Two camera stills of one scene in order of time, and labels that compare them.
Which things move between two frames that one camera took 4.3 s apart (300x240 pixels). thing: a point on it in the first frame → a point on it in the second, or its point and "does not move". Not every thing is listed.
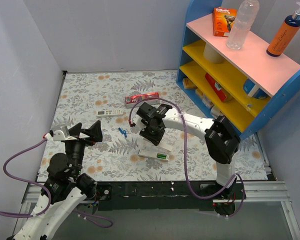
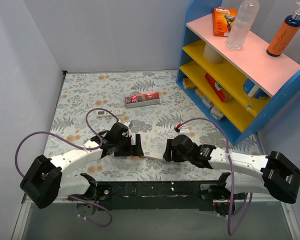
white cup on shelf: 211,55 does not move
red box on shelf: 217,88 does not move
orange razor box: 223,19 does not move
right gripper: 148,132 → 168,152
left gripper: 82,139 → 126,150
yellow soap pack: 188,84 does not move
